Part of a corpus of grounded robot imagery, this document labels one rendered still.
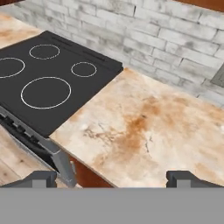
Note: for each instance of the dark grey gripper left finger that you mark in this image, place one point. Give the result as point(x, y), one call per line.
point(40, 177)

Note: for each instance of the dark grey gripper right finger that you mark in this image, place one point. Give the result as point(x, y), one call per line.
point(180, 177)

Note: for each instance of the grey oven front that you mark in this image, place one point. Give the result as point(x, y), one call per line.
point(43, 145)

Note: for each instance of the brown cupboard door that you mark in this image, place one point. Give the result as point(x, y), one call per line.
point(87, 175)

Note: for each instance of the black hob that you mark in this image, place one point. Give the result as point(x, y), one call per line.
point(52, 78)

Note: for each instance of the brown wall cupboard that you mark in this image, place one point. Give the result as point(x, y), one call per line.
point(204, 4)

